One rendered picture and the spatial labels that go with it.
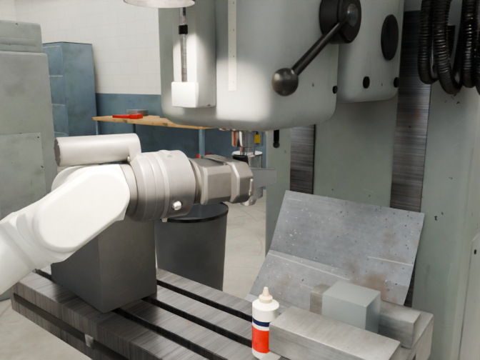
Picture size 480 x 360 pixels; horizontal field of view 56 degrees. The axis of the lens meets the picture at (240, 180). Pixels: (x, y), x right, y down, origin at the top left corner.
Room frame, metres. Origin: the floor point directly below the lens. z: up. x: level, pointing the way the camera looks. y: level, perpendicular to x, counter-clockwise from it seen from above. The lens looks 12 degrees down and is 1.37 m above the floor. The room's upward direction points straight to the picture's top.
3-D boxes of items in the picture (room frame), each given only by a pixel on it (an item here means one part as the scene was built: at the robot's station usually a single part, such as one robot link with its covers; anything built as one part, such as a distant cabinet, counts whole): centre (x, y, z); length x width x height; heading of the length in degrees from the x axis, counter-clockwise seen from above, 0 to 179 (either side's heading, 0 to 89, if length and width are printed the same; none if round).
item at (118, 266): (0.86, 0.28, 1.06); 0.22 x 0.12 x 0.20; 46
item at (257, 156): (0.65, -0.01, 1.26); 0.05 x 0.05 x 0.01
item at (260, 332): (0.62, -0.04, 1.01); 0.04 x 0.04 x 0.11
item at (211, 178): (0.60, 0.07, 1.23); 0.13 x 0.12 x 0.10; 33
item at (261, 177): (0.62, -0.03, 1.24); 0.06 x 0.02 x 0.03; 123
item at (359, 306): (0.54, -0.15, 1.07); 0.06 x 0.05 x 0.06; 54
